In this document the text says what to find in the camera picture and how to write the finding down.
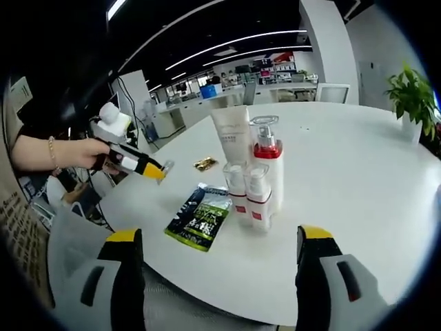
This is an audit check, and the black and green skincare sachet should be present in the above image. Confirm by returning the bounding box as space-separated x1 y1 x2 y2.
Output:
163 182 232 253

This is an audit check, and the tall red-collared skincare pump bottle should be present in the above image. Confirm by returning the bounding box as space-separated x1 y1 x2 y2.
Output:
249 114 285 212

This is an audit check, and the pearl bracelet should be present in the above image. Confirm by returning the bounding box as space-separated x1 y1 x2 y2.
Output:
48 135 63 175

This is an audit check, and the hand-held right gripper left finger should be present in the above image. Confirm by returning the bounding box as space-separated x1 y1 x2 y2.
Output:
79 228 145 331

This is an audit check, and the person's left hand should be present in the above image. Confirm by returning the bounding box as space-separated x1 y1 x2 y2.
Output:
73 137 111 170

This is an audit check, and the gold skincare sachet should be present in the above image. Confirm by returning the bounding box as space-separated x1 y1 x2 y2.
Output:
192 156 220 172

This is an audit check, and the green potted plant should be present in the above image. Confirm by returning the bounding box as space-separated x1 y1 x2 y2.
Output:
383 61 441 146

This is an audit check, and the person's beige patterned garment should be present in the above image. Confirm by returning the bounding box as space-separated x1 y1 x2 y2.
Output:
0 79 57 310

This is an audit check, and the blue water jug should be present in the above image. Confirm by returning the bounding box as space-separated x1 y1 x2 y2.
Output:
144 119 160 143

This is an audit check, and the white chair back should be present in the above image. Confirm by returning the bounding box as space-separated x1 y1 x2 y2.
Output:
314 82 351 105

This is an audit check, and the blue storage bin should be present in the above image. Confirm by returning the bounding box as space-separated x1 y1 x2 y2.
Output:
200 85 223 100

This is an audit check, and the clear plastic packet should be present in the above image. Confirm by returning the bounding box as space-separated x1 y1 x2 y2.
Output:
155 159 176 186

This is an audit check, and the beige skincare cream tube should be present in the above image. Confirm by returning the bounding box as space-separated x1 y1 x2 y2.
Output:
210 105 251 163

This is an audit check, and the grey framed panel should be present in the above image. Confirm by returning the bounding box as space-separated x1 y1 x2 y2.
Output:
10 76 34 105

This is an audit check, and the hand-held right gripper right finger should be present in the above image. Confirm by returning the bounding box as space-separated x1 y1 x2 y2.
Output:
296 224 390 331

